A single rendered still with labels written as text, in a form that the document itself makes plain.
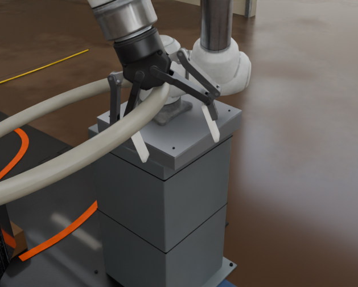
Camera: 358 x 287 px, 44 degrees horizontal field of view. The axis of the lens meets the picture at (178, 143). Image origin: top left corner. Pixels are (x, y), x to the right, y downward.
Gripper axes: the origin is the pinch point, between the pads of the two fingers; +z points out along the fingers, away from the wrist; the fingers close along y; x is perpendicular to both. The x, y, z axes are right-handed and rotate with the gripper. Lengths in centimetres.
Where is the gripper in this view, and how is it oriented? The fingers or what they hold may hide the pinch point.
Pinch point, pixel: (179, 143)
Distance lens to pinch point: 77.9
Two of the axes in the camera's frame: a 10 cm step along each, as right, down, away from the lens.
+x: -1.5, 4.3, -8.9
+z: 3.6, 8.6, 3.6
